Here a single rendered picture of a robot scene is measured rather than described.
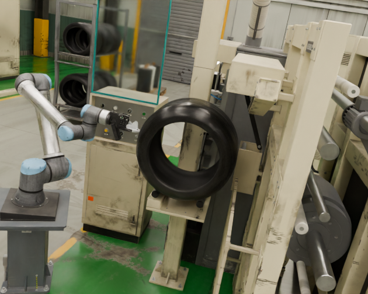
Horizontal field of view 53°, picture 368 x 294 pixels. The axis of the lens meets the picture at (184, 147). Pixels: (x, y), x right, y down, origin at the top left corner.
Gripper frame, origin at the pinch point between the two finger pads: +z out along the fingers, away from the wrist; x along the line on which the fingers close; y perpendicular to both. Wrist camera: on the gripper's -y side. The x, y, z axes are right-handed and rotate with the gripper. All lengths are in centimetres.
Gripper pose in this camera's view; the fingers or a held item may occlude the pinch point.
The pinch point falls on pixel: (138, 132)
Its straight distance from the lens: 224.8
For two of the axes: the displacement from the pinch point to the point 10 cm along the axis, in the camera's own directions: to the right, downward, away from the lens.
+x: 1.9, -3.0, 9.4
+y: 2.7, -9.0, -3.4
